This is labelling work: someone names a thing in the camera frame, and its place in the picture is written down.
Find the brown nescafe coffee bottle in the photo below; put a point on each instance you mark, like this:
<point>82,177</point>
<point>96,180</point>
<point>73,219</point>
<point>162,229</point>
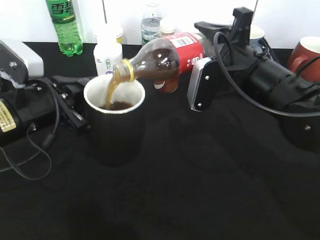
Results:
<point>167,27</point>

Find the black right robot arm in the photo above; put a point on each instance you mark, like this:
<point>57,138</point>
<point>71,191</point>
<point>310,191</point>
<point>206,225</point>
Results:
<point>294,101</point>

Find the clear water bottle green label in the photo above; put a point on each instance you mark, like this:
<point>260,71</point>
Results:
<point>150,22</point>

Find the white blueberry yogurt carton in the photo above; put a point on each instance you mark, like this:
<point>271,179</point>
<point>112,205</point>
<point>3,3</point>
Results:
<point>108,51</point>

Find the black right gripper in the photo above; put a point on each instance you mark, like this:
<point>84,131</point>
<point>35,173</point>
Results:
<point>249,66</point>

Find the green sprite bottle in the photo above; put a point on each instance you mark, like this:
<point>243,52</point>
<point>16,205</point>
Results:
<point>64,20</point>

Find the red ceramic mug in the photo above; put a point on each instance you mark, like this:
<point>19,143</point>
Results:
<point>307,49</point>

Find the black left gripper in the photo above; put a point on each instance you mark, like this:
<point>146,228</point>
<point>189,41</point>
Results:
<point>34,103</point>

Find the cola bottle red label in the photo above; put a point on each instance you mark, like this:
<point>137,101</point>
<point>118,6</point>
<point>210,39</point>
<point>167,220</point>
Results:
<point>165,58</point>

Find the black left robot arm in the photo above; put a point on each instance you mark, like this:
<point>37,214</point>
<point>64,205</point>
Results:
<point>19,64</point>

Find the black mug white inside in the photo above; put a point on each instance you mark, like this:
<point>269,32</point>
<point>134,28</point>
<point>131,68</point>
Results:
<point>114,136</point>

